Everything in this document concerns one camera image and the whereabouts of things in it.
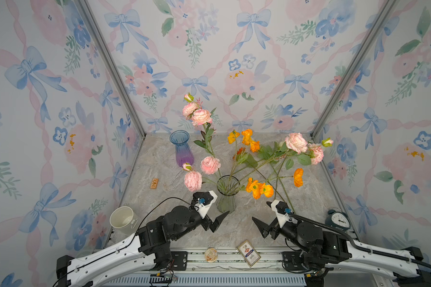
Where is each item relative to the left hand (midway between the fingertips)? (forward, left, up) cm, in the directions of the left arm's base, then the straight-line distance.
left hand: (220, 201), depth 67 cm
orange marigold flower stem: (+16, -8, +8) cm, 19 cm away
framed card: (-13, -12, -21) cm, 28 cm away
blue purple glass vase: (+32, +19, -10) cm, 38 cm away
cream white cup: (+1, +45, -21) cm, 50 cm away
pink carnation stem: (+3, +9, +11) cm, 14 cm away
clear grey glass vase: (+11, -3, -8) cm, 14 cm away
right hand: (-1, -16, -5) cm, 17 cm away
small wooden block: (+20, +35, -21) cm, 45 cm away
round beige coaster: (-13, +4, -23) cm, 27 cm away
